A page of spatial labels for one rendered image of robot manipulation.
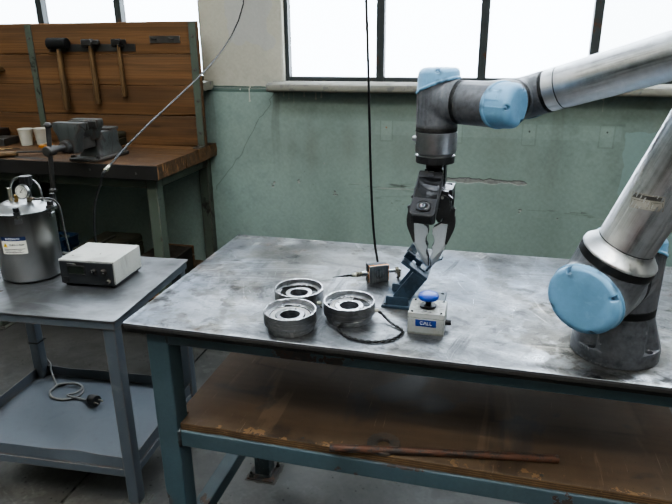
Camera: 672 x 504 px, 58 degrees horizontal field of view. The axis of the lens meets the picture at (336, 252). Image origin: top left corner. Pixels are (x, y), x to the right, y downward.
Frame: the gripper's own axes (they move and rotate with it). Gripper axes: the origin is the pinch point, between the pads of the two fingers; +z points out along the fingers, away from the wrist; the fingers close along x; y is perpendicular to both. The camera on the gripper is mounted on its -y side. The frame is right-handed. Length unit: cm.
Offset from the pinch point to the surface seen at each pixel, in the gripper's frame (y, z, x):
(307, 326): -10.0, 11.9, 21.6
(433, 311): -2.1, 9.5, -1.5
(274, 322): -12.4, 10.6, 27.3
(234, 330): -11.4, 14.0, 36.4
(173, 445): -11, 45, 53
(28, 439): 12, 72, 119
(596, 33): 167, -40, -42
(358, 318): -4.5, 11.7, 12.8
